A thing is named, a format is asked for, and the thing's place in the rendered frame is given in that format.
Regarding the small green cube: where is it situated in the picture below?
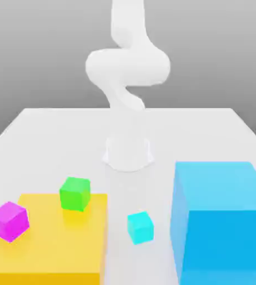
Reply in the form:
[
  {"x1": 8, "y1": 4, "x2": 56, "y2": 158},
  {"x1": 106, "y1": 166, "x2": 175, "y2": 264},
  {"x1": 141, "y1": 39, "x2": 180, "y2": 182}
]
[{"x1": 59, "y1": 176, "x2": 91, "y2": 213}]

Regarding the small cyan cube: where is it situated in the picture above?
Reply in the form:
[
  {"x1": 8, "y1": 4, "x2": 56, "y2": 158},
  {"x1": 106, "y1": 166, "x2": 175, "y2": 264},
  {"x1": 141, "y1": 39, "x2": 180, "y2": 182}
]
[{"x1": 127, "y1": 210, "x2": 155, "y2": 245}]

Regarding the small magenta cube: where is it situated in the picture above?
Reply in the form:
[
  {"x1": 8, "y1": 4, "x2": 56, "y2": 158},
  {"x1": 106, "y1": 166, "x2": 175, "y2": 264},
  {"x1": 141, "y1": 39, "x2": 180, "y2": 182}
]
[{"x1": 0, "y1": 201, "x2": 30, "y2": 243}]

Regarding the large yellow box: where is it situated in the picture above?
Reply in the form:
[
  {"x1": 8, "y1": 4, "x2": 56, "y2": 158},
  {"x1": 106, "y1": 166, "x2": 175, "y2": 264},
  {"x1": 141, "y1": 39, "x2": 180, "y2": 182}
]
[{"x1": 0, "y1": 193, "x2": 109, "y2": 285}]

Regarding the large blue box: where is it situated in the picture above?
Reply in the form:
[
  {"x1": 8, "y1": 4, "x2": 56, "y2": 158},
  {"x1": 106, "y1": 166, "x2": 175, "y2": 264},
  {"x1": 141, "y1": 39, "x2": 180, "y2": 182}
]
[{"x1": 170, "y1": 161, "x2": 256, "y2": 285}]

